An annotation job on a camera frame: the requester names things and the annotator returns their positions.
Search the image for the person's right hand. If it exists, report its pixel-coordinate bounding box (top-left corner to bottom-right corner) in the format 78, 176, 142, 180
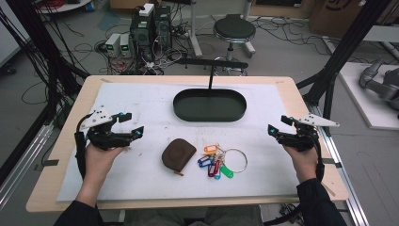
282, 145, 320, 185

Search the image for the black computer tower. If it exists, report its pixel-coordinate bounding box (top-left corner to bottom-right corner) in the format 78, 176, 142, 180
154, 5, 173, 51
129, 12, 156, 62

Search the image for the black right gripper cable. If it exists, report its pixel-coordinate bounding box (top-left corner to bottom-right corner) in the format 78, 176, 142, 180
272, 126, 326, 226

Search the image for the grey power supply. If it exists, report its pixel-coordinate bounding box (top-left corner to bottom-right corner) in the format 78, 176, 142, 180
104, 33, 122, 58
120, 33, 133, 58

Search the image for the black key rack with tray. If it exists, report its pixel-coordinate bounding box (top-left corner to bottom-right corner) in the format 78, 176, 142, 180
172, 57, 249, 123

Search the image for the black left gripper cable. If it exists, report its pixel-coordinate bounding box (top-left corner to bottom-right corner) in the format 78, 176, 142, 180
73, 113, 95, 181

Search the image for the cardboard box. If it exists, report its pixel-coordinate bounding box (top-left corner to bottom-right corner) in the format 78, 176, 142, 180
308, 0, 399, 40

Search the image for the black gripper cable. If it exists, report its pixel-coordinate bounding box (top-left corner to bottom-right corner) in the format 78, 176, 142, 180
73, 113, 95, 181
272, 126, 326, 226

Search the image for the aluminium rail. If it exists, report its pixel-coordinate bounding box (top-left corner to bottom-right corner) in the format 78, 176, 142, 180
307, 104, 372, 226
0, 122, 55, 210

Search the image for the person's left hand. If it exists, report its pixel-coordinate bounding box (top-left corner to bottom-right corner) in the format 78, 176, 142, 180
83, 144, 126, 183

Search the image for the white foam mat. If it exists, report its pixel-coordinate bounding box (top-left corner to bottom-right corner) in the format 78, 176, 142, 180
56, 81, 299, 202

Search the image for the white box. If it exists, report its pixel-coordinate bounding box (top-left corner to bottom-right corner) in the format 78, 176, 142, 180
138, 3, 155, 18

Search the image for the brown pouch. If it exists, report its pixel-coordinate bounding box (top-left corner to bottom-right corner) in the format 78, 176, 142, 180
161, 137, 198, 177

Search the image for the black tape strip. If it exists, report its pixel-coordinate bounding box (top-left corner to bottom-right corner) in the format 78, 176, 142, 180
321, 157, 343, 170
41, 158, 60, 168

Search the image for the black frame post with cables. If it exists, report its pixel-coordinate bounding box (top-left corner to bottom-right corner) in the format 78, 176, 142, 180
0, 0, 90, 130

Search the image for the key ring with colourful tags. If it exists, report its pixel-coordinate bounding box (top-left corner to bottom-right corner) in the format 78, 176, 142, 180
197, 143, 249, 181

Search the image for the black round stool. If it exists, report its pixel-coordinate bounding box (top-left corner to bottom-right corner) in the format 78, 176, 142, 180
213, 13, 257, 77

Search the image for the white platform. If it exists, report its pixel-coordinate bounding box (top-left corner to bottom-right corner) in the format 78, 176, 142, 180
338, 61, 399, 132

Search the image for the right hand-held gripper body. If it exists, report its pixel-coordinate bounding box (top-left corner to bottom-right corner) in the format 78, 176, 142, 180
279, 113, 341, 153

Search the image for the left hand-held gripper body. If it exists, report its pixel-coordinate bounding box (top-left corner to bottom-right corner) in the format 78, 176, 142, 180
78, 107, 135, 151

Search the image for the white table leg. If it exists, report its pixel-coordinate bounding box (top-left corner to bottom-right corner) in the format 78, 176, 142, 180
187, 0, 204, 58

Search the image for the white round table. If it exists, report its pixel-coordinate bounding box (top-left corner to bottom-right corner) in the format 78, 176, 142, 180
37, 0, 92, 15

